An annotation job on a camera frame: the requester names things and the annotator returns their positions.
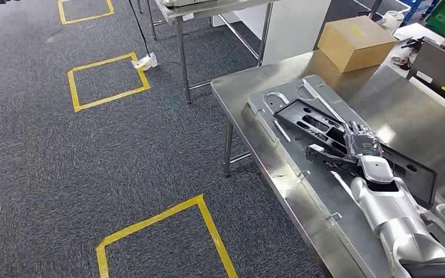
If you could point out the black key bunch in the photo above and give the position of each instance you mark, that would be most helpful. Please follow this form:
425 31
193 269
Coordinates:
401 63

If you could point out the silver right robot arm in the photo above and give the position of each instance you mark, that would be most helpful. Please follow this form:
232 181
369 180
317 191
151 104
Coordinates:
391 215

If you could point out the crumpled white plastic bag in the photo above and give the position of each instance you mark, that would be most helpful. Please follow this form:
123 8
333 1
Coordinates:
145 62

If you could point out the grey device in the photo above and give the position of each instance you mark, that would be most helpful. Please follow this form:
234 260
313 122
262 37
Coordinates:
188 3

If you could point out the black plastic plate-holder part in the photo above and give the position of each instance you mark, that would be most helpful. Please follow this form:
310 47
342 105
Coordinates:
299 115

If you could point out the grey laptop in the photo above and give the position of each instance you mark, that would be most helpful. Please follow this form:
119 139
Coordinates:
437 69

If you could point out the black tool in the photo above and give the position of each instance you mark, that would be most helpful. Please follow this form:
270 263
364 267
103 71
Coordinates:
414 43

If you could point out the metal fixture plate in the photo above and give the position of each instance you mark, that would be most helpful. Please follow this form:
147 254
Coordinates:
322 188

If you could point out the white panel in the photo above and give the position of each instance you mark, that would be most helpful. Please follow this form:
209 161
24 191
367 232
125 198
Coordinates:
295 30

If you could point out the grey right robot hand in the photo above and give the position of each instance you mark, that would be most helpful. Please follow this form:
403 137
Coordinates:
364 144

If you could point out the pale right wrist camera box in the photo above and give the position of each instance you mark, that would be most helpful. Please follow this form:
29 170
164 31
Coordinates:
316 149

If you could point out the white plastic jar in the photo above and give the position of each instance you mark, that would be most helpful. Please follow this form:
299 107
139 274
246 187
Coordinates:
391 21

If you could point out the steel workbench table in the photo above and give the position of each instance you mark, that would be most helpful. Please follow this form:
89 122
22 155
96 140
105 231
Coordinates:
238 88

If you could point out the brown cardboard box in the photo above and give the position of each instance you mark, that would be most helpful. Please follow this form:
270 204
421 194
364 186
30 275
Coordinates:
357 42

